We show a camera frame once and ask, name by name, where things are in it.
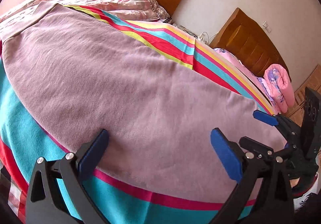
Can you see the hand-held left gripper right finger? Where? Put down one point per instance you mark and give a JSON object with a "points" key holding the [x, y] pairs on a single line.
{"points": [[225, 156]]}

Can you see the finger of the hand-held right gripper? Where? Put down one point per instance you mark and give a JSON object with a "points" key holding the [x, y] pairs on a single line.
{"points": [[255, 146], [264, 117]]}

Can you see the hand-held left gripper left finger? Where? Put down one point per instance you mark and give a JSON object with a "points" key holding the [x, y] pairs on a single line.
{"points": [[94, 156]]}

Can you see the wooden wardrobe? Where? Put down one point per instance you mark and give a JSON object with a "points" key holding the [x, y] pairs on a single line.
{"points": [[299, 96]]}

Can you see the rolled pink quilt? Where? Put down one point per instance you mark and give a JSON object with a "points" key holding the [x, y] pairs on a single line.
{"points": [[283, 83]]}

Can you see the pink bed sheet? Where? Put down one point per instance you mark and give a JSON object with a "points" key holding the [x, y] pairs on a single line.
{"points": [[250, 73]]}

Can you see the striped multicolour blanket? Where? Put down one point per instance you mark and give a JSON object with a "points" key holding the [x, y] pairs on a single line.
{"points": [[125, 201]]}

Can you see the person's white clothing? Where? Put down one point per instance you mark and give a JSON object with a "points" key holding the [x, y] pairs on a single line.
{"points": [[302, 201]]}

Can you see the tall wooden headboard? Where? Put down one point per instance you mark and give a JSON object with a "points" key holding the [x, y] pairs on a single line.
{"points": [[250, 43]]}

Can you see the pink pillow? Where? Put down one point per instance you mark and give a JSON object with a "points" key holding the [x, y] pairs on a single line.
{"points": [[225, 52]]}

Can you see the plaid bed sheet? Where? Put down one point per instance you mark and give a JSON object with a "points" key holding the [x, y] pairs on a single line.
{"points": [[15, 196]]}

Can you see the white power strip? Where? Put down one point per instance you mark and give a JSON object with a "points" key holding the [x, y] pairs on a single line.
{"points": [[200, 38]]}

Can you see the nightstand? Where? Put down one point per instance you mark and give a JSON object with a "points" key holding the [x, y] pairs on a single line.
{"points": [[183, 28]]}

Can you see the white wall socket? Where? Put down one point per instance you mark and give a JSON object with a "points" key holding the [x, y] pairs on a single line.
{"points": [[267, 26]]}

